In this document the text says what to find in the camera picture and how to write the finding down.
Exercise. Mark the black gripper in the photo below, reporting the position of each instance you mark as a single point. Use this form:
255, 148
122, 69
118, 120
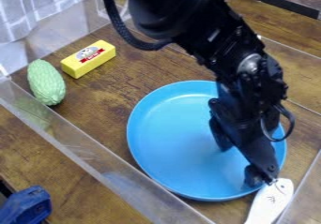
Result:
250, 137

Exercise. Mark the white toy fish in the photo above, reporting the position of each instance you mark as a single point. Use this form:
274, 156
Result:
270, 201

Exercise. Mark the blue round tray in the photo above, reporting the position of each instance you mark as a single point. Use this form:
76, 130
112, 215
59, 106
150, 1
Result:
175, 150

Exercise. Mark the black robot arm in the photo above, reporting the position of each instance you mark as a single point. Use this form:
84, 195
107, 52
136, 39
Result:
245, 111

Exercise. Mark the yellow rectangular block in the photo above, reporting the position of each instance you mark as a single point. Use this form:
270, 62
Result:
87, 59

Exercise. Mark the green bumpy toy gourd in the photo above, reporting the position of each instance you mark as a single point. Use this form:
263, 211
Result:
45, 82

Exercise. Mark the blue clamp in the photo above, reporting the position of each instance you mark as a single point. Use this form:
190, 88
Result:
25, 207

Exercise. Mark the clear acrylic barrier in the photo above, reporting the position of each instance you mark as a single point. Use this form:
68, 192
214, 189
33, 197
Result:
69, 148

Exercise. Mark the white checkered curtain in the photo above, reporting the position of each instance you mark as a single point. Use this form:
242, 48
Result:
21, 14

